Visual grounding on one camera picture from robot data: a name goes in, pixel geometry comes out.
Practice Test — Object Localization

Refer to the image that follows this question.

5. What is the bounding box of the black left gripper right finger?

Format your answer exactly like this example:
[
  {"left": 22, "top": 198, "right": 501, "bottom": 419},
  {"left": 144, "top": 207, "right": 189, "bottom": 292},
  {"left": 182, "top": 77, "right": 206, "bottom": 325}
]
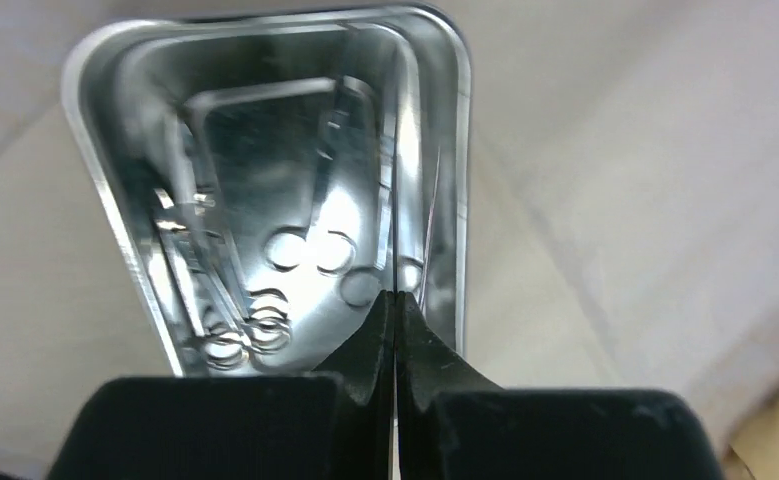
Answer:
[{"left": 395, "top": 293, "right": 723, "bottom": 479}]

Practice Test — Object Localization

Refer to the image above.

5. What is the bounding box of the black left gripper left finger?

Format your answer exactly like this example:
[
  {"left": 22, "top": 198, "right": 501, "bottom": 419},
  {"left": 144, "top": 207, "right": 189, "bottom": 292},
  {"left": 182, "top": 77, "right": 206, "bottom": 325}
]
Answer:
[{"left": 48, "top": 291, "right": 396, "bottom": 479}]

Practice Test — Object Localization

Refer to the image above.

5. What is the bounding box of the steel instrument tray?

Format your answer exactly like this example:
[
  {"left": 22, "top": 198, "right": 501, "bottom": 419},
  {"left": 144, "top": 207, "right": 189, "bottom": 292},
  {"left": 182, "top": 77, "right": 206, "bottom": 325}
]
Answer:
[{"left": 61, "top": 4, "right": 471, "bottom": 377}]

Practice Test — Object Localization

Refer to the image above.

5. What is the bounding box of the steel forceps clamp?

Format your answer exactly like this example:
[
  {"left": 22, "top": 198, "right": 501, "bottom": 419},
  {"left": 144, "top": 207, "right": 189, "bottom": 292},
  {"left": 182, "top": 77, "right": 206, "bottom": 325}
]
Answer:
[{"left": 263, "top": 76, "right": 381, "bottom": 309}]

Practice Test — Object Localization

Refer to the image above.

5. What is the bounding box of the cream cloth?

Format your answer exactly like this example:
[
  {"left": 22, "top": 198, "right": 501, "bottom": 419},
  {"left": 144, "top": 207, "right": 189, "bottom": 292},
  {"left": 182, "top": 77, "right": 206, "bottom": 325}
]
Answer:
[{"left": 0, "top": 1, "right": 779, "bottom": 477}]

